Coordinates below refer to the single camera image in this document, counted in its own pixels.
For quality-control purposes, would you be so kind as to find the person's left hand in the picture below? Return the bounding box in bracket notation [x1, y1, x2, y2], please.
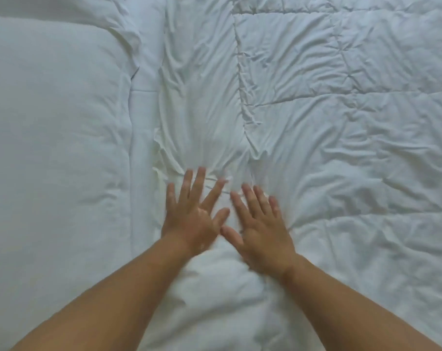
[161, 166, 231, 257]

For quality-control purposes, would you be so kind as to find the person's right hand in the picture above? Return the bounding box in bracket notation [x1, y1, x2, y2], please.
[220, 183, 299, 279]

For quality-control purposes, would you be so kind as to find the white quilted comforter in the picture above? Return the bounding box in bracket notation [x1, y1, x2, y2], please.
[137, 0, 442, 351]

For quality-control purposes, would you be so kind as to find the person's right forearm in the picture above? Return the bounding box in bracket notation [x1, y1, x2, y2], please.
[279, 254, 442, 351]

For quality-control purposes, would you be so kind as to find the person's left forearm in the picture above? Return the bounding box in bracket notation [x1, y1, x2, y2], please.
[10, 233, 197, 351]

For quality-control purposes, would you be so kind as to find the white bed sheet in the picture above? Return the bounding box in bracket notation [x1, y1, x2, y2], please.
[124, 0, 168, 262]

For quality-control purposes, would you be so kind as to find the white pillow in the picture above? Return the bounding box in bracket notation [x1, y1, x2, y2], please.
[0, 15, 142, 351]
[0, 0, 131, 30]

